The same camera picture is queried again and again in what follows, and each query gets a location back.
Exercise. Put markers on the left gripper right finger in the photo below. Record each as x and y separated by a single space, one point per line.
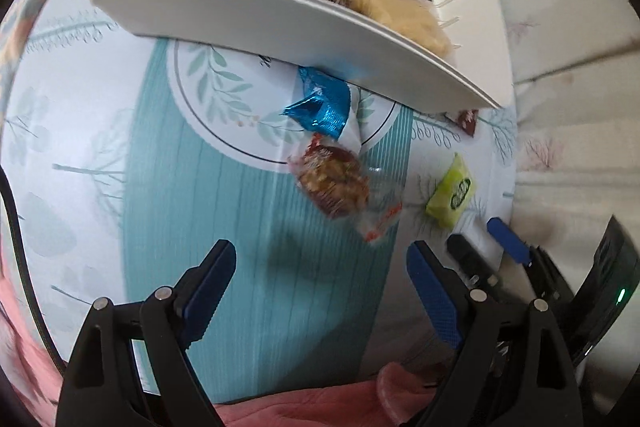
511 366

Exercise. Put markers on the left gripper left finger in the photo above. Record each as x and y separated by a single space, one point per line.
175 317

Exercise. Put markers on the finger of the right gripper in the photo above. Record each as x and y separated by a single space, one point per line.
508 240
471 263

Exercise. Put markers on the green yellow snack packet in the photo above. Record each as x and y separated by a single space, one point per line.
452 195

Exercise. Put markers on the nut bar clear wrapper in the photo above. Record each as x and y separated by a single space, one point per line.
345 187

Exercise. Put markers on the blue foil snack packet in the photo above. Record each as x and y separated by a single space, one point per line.
327 105

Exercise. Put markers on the clear pack yellow crackers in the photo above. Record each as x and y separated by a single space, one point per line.
412 19

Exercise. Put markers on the white plastic tray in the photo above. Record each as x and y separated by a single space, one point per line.
347 45

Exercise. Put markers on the left human hand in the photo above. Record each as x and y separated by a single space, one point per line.
389 399

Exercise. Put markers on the dark red snowflake packet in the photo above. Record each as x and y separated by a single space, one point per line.
466 120

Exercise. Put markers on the floral pink blue blanket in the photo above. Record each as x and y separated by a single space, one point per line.
30 384

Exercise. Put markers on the tree print tablecloth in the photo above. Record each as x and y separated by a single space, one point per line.
130 157

